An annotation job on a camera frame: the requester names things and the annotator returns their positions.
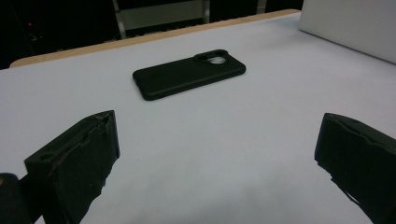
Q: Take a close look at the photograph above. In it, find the black phone case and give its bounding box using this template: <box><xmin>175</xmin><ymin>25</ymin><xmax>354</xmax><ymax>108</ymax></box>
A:
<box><xmin>133</xmin><ymin>49</ymin><xmax>247</xmax><ymax>102</ymax></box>

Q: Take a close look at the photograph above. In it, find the white plastic bin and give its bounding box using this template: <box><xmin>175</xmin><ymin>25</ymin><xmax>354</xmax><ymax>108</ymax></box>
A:
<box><xmin>299</xmin><ymin>0</ymin><xmax>396</xmax><ymax>64</ymax></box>

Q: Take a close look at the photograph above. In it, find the white metal stand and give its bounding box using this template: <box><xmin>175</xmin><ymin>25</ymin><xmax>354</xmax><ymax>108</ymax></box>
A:
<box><xmin>111</xmin><ymin>0</ymin><xmax>211</xmax><ymax>40</ymax></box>

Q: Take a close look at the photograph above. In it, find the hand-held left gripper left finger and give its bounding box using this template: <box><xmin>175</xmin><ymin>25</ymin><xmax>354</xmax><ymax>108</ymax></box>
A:
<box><xmin>24</xmin><ymin>110</ymin><xmax>120</xmax><ymax>224</ymax></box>

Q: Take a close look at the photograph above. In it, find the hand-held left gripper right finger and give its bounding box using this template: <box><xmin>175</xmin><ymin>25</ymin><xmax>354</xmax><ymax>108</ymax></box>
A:
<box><xmin>314</xmin><ymin>112</ymin><xmax>396</xmax><ymax>224</ymax></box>

